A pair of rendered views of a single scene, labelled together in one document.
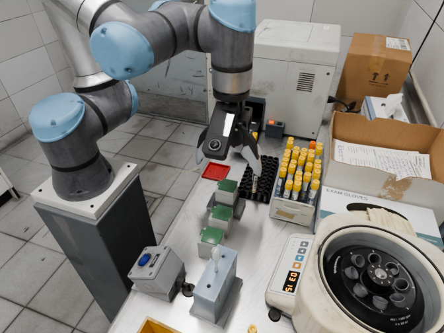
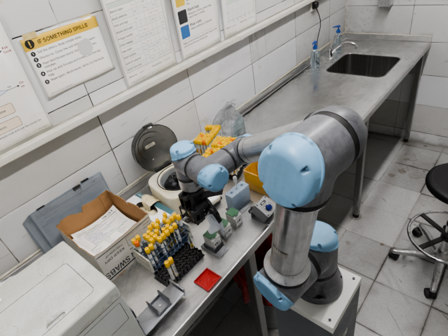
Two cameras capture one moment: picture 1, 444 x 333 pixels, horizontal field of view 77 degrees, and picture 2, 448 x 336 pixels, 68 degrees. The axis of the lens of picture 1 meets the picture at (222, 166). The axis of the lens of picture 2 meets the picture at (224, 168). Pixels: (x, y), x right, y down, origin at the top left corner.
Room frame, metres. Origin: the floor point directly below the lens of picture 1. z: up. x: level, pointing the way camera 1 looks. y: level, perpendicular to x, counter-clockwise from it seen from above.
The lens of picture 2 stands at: (1.19, 0.47, 1.83)
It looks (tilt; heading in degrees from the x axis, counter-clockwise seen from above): 35 degrees down; 208
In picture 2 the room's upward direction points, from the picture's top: 11 degrees counter-clockwise
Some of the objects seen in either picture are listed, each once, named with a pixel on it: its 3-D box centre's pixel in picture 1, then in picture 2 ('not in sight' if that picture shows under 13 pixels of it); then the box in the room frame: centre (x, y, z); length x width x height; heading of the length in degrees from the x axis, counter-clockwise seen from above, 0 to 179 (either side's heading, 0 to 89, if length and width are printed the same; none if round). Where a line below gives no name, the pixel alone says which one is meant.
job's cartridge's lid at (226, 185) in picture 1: (226, 185); (211, 234); (0.48, -0.01, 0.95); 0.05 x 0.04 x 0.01; 71
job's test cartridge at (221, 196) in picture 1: (226, 194); (212, 240); (0.48, -0.01, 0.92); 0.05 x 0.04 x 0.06; 71
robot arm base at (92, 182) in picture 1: (79, 167); (317, 272); (0.55, 0.37, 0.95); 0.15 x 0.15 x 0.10
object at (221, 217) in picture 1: (221, 221); (223, 229); (0.41, 0.00, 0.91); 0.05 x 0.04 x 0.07; 71
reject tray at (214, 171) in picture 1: (216, 171); (207, 279); (0.62, 0.02, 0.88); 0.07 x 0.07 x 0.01; 71
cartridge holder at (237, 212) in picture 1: (226, 201); (214, 245); (0.48, -0.01, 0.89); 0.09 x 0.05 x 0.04; 71
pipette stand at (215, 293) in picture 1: (216, 284); (238, 198); (0.25, 0.01, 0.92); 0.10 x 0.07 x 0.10; 156
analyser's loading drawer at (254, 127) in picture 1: (246, 128); (154, 310); (0.79, -0.08, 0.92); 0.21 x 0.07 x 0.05; 161
